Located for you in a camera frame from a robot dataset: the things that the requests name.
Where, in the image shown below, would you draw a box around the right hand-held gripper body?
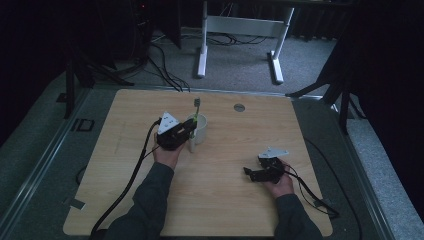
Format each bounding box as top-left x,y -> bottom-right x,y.
258,146 -> 288,184

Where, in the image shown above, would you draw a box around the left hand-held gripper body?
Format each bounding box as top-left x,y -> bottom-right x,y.
155,111 -> 188,151

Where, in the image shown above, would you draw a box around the black floor cables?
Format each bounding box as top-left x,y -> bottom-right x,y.
145,42 -> 192,93

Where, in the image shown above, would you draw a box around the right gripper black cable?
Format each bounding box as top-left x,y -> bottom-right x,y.
283,163 -> 341,220

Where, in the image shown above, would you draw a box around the grey tape piece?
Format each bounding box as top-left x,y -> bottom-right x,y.
63,197 -> 87,211

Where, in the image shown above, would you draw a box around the white cup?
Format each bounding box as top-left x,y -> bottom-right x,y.
185,113 -> 209,154

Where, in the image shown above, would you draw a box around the person's right hand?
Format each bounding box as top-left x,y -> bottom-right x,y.
264,158 -> 296,198

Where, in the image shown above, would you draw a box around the white desk frame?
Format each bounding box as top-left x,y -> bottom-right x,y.
196,0 -> 296,85

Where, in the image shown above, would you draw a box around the metal floor rail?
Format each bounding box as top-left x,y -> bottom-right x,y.
0,89 -> 92,236
328,103 -> 399,240

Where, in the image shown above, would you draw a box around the dark equipment with red light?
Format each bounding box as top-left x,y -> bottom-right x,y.
131,0 -> 156,63

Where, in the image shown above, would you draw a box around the person's left hand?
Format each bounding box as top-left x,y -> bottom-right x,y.
152,132 -> 186,170

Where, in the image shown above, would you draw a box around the black cables under desk frame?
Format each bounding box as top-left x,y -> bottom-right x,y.
205,31 -> 269,47

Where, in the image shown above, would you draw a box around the green toothbrush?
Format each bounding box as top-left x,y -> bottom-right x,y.
189,97 -> 202,140

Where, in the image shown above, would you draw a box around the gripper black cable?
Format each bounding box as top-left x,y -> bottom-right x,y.
283,163 -> 341,220
89,118 -> 163,240

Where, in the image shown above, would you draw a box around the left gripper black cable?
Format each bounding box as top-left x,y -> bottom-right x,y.
89,118 -> 163,240

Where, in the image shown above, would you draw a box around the black metal stand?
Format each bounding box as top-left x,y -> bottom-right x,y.
62,46 -> 135,120
285,29 -> 368,135

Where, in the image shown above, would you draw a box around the thin black cable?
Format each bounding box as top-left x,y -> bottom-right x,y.
303,137 -> 364,240

